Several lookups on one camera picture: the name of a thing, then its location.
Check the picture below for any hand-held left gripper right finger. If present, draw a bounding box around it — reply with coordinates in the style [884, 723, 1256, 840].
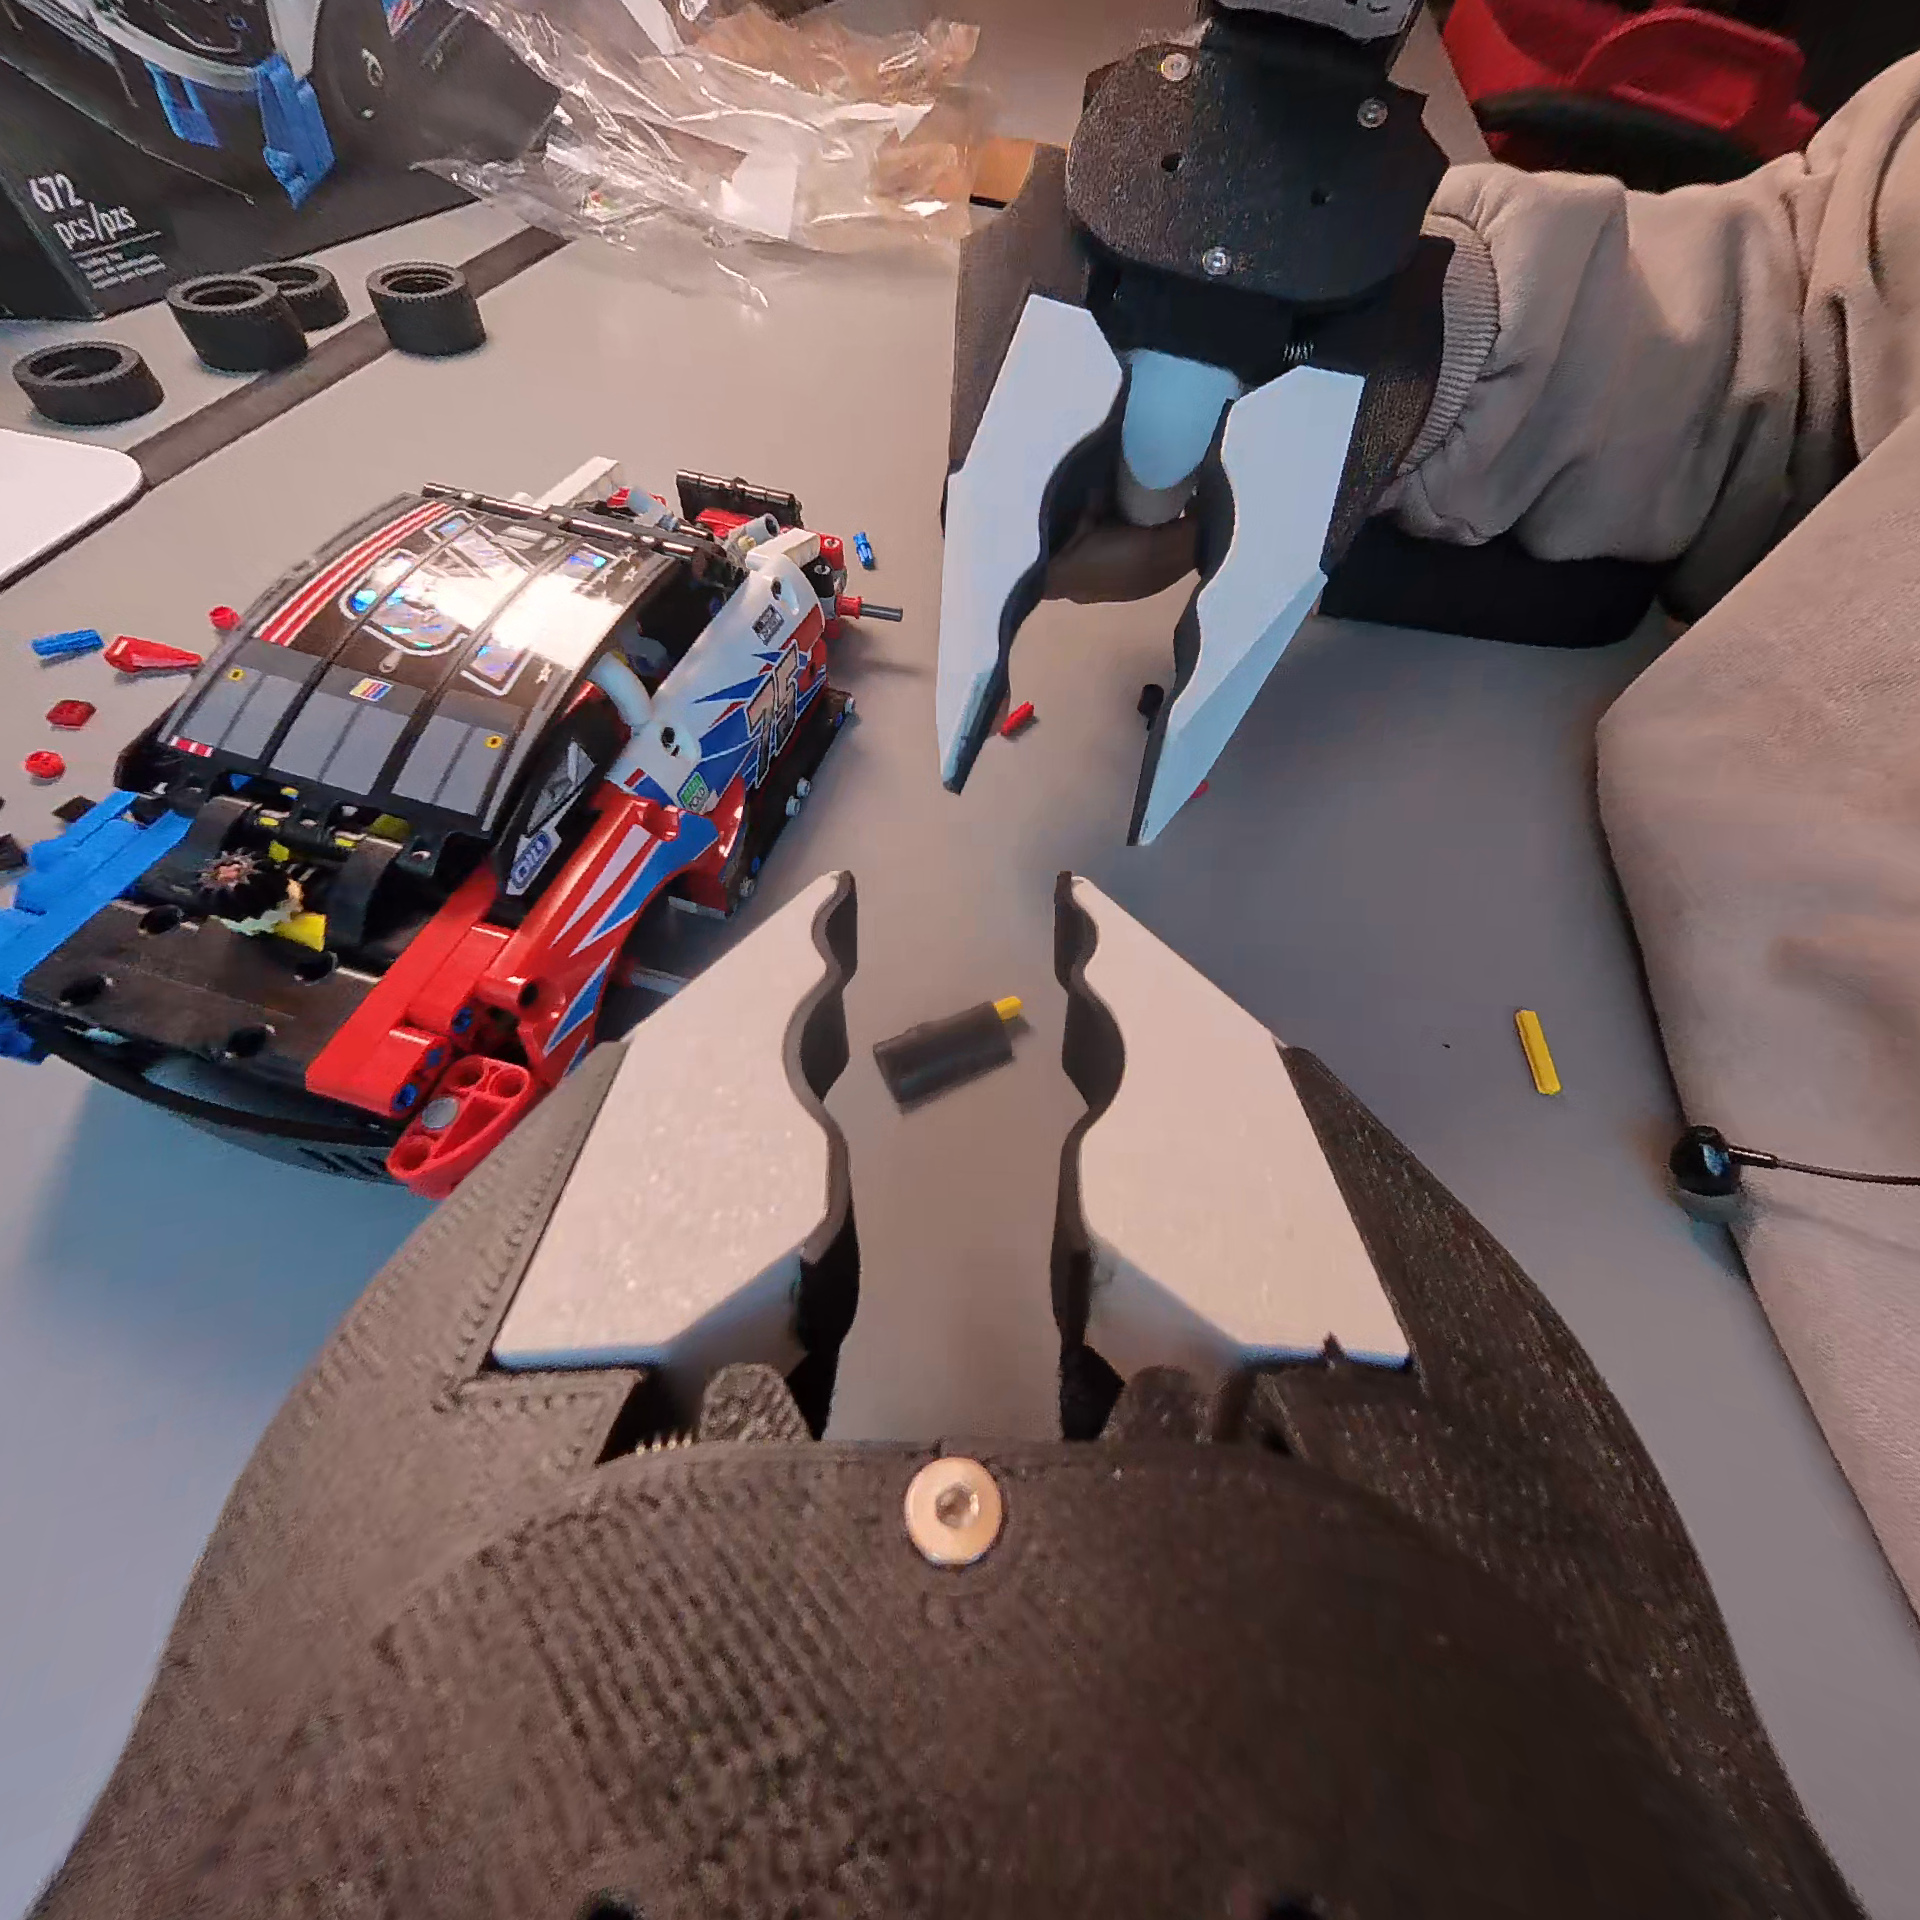
[1055, 873, 1416, 1373]

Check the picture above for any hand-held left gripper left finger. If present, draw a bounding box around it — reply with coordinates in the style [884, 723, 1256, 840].
[489, 872, 862, 1373]

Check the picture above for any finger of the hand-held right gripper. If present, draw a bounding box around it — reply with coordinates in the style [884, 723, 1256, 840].
[1128, 364, 1368, 849]
[937, 293, 1128, 793]

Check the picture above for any black lego tube connector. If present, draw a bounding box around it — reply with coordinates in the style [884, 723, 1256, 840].
[874, 1009, 1010, 1113]

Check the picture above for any person's right forearm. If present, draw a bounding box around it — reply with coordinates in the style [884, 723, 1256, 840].
[1352, 60, 1920, 602]

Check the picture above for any black rubber lego tire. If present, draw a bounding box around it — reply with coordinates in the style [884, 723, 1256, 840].
[248, 261, 351, 336]
[166, 274, 290, 375]
[367, 263, 489, 360]
[17, 343, 168, 425]

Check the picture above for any red blue lego race car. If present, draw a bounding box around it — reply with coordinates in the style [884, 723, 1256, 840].
[0, 456, 905, 1203]

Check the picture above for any black lego set box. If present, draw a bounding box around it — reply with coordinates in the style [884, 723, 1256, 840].
[0, 0, 564, 320]

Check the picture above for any dark cloth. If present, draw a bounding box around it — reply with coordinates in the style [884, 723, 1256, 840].
[1319, 517, 1672, 650]

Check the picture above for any red chair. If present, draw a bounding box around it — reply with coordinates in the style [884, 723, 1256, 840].
[1441, 0, 1819, 195]

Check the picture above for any clear plastic bag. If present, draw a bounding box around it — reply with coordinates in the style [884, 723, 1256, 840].
[406, 0, 999, 308]

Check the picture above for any person's beige clothing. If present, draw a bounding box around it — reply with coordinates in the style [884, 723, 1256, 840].
[1593, 450, 1920, 1615]

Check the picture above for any black earbud on cable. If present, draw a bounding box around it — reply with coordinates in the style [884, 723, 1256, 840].
[1668, 1124, 1920, 1226]

